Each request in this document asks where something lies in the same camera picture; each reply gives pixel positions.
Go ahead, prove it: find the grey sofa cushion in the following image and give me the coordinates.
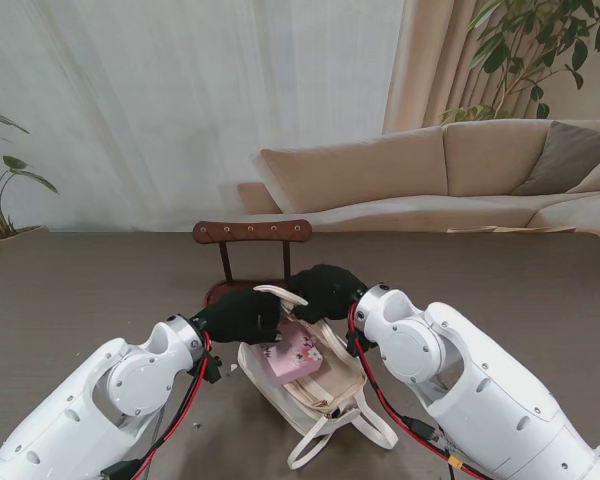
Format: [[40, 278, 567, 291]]
[[512, 120, 600, 197]]

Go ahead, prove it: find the red left arm cable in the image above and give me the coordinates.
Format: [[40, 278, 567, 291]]
[[99, 332, 216, 480]]

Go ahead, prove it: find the brown wooden necklace stand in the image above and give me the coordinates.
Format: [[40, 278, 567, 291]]
[[192, 218, 314, 307]]

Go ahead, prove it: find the beige curtain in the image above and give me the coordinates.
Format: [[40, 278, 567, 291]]
[[382, 0, 600, 135]]

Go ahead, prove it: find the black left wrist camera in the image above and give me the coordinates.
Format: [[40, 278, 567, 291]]
[[199, 352, 224, 384]]

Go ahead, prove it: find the beige sofa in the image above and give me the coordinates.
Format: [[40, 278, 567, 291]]
[[237, 118, 600, 246]]

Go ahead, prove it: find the potted broad-leaf plant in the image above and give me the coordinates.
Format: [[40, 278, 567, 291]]
[[0, 104, 60, 254]]

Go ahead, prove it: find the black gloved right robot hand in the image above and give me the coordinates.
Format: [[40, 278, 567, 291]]
[[284, 263, 370, 324]]

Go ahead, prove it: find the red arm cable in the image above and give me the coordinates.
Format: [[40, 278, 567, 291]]
[[99, 332, 216, 480], [352, 319, 486, 480]]

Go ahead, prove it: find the white sheer curtain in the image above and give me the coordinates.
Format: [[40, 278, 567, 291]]
[[0, 0, 406, 234]]

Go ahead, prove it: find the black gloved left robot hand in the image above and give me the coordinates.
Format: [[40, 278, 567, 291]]
[[194, 287, 287, 347]]

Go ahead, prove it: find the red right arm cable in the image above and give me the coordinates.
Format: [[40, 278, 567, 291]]
[[352, 319, 486, 480]]

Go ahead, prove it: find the white leather handbag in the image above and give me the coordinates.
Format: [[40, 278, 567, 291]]
[[237, 284, 399, 470]]

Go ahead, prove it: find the pink floral jewelry box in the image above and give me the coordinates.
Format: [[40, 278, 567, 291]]
[[262, 322, 325, 387]]

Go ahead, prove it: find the tall dark-leaved house plant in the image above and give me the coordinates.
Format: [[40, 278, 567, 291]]
[[439, 0, 600, 126]]

